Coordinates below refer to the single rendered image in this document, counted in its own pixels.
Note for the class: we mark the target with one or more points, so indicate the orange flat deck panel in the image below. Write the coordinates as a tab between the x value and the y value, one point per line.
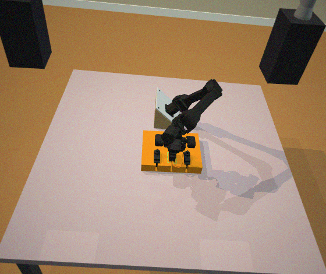
156	158

